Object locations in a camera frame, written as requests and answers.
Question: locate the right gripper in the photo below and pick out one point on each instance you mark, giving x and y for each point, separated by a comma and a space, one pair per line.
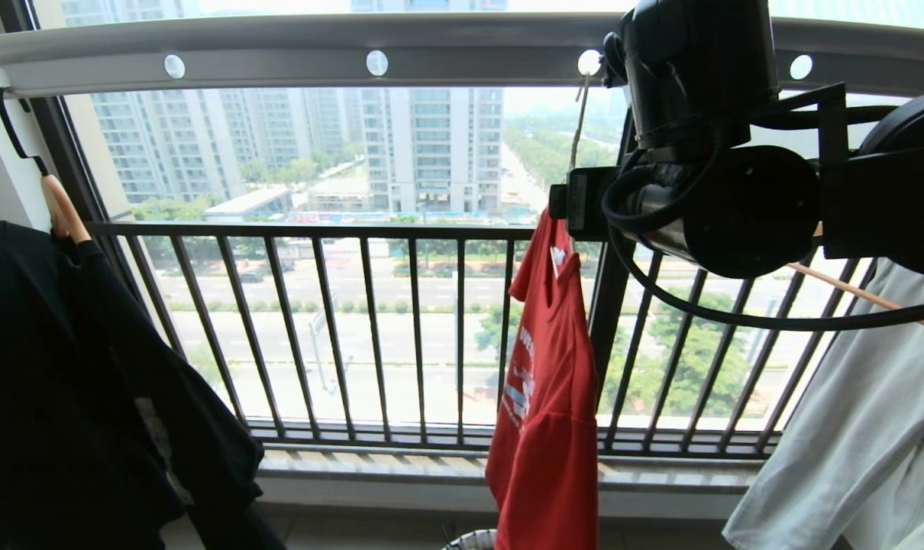
584, 200

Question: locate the hanger with thin metal hook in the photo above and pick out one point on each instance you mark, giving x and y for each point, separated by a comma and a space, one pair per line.
580, 122

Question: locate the red t-shirt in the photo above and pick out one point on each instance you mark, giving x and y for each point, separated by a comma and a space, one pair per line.
546, 420

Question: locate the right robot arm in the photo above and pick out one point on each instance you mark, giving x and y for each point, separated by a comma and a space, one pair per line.
890, 198

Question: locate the laundry basket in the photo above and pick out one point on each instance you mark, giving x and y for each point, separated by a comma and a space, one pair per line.
473, 541

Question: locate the pale grey garment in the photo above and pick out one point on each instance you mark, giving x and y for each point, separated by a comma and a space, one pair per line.
851, 458

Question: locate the wooden hanger with black hook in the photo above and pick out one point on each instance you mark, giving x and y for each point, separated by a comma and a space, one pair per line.
69, 214

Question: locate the black garment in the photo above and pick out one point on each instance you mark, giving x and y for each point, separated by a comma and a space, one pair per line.
50, 382

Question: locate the black balcony railing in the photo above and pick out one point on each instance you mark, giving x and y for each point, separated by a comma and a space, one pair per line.
355, 229

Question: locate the grey metal clothes rail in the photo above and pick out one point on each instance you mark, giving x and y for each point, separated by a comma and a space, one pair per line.
279, 61

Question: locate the dark window frame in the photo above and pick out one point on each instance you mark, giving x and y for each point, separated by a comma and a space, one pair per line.
69, 160

